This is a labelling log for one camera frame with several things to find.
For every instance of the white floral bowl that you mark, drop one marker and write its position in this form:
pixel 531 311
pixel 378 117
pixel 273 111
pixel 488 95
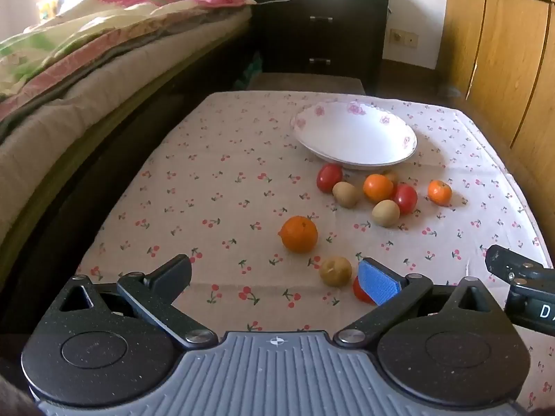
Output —
pixel 355 134

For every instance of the beige wall socket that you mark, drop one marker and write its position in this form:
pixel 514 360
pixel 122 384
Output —
pixel 403 38

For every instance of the cherry print tablecloth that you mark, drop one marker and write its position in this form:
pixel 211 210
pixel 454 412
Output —
pixel 225 208

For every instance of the tan brown round fruit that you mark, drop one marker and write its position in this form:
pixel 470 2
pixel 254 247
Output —
pixel 335 271
pixel 391 177
pixel 385 212
pixel 345 194

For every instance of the bed with floral blanket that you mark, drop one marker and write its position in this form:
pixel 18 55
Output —
pixel 52 260

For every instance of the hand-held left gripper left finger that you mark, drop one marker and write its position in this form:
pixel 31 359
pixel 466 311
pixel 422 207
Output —
pixel 167 275

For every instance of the large orange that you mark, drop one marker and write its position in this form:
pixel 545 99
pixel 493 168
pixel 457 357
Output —
pixel 299 235

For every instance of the floral patchwork blanket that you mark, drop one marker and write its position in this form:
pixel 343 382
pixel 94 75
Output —
pixel 86 39

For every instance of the teal bag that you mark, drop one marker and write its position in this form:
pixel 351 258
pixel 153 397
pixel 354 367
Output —
pixel 251 71

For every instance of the small orange mandarin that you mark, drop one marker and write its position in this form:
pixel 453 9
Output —
pixel 439 192
pixel 378 187

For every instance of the beige mattress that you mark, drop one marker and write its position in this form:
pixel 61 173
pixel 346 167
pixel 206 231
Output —
pixel 65 138

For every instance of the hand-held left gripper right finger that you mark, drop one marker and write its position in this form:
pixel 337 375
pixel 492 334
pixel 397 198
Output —
pixel 378 284

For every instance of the red tomato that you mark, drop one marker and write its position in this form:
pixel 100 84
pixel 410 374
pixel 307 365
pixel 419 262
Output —
pixel 406 199
pixel 329 177
pixel 359 294

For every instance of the light wooden wardrobe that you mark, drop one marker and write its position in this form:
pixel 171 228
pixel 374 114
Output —
pixel 498 52

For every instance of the dark wooden nightstand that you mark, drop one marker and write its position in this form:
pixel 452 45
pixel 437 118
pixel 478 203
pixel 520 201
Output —
pixel 347 30

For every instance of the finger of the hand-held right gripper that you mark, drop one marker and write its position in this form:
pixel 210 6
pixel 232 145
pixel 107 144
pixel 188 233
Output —
pixel 516 266

